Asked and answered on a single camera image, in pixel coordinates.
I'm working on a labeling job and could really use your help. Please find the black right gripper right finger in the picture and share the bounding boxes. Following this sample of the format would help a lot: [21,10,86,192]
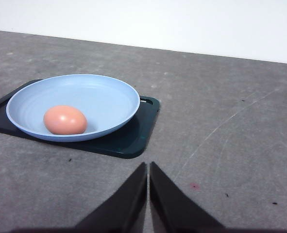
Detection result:
[149,162,247,233]

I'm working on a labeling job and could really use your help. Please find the brown egg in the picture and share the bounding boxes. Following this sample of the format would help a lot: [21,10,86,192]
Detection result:
[43,105,87,135]

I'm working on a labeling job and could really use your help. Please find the blue plate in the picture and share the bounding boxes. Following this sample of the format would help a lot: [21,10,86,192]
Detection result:
[6,74,140,142]

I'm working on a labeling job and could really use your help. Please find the black tray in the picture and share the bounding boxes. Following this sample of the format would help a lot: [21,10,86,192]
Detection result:
[0,80,160,159]

